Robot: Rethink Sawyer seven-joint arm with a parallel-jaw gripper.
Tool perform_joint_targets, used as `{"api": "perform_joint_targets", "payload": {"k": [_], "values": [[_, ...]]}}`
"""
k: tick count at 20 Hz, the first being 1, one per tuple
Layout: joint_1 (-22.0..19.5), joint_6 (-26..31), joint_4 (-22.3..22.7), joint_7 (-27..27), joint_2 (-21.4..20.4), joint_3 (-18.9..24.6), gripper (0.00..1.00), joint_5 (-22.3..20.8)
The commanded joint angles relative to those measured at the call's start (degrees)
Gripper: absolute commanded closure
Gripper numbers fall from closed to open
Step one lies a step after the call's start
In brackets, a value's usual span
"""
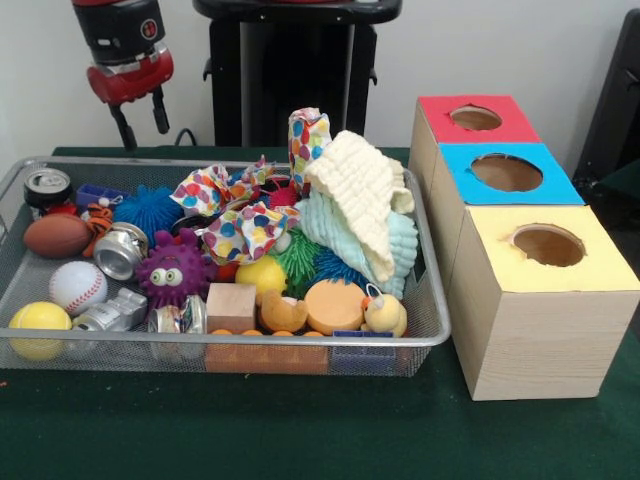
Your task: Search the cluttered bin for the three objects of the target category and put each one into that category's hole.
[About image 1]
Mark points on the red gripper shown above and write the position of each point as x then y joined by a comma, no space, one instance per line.
130,80

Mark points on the crushed silver can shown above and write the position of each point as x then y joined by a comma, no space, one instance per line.
122,250

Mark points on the multicolour polka dot cloth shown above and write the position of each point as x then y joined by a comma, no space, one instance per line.
245,232
308,138

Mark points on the crushed clear plastic bottle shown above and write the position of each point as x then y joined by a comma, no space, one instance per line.
110,312

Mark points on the open-top silver can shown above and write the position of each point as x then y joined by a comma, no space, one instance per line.
178,318

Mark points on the cream knit cloth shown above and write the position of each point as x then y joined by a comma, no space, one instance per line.
358,190

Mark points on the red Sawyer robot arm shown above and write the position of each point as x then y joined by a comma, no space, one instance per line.
120,30

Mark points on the shallow clear mesh bin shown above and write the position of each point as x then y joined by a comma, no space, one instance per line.
430,300

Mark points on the wooden box with three holes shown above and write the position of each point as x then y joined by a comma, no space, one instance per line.
545,320

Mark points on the blue spiky ball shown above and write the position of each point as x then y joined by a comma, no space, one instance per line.
148,210
338,268

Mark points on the upright dark soda can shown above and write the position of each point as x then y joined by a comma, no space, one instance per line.
47,187

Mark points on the brown toy football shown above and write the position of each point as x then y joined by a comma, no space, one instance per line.
57,236

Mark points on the purple googly-eyed monster toy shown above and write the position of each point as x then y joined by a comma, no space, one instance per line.
175,270

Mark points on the white baseball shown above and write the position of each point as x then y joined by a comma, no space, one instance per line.
78,288

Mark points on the small yellow ball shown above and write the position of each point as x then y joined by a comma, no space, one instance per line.
262,275

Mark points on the wooden cube block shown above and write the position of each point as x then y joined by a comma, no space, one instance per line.
231,307

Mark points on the large green spiky ball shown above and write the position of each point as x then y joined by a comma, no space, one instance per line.
298,258

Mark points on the mint green cloth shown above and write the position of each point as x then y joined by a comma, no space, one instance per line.
330,230

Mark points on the orange toy brick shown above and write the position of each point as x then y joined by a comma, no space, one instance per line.
265,355

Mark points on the orange foam duck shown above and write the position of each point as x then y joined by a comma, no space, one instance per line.
335,305

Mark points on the small yellow rubber duck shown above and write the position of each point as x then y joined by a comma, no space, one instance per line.
384,315

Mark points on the black chair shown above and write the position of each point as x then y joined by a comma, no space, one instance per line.
615,110

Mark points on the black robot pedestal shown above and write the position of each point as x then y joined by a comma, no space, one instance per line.
300,70

